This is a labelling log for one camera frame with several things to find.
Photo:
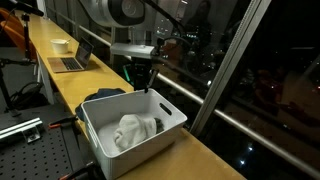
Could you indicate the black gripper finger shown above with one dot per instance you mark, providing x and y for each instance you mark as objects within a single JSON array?
[{"x": 154, "y": 73}]

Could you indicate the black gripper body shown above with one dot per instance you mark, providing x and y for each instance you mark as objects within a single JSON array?
[{"x": 137, "y": 73}]

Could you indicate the dark navy cloth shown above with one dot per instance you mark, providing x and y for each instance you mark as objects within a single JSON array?
[{"x": 101, "y": 93}]

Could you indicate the dark green object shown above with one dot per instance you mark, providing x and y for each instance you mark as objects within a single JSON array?
[{"x": 159, "y": 125}]

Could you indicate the white towel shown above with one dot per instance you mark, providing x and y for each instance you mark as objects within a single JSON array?
[{"x": 134, "y": 129}]

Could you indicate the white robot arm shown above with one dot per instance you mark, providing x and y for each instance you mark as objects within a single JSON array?
[{"x": 152, "y": 22}]

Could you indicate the white plastic storage box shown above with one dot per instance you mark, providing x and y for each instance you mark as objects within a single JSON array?
[{"x": 102, "y": 117}]

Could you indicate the silver open laptop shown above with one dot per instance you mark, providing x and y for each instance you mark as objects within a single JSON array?
[{"x": 72, "y": 64}]

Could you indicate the white paper bowl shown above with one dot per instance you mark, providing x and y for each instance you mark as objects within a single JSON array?
[{"x": 60, "y": 46}]

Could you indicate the black perforated breadboard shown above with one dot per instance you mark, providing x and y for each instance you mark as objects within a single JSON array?
[{"x": 54, "y": 155}]

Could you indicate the orange chair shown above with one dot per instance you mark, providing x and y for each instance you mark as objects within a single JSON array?
[{"x": 13, "y": 28}]

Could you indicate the silver window handrail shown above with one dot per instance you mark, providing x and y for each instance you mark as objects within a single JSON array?
[{"x": 246, "y": 73}]

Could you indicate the orange handled clamp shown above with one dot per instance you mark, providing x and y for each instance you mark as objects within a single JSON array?
[{"x": 58, "y": 123}]

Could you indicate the silver aluminium rail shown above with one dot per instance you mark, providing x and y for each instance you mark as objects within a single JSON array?
[{"x": 29, "y": 130}]

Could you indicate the black camera tripod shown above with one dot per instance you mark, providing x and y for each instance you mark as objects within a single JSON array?
[{"x": 27, "y": 10}]

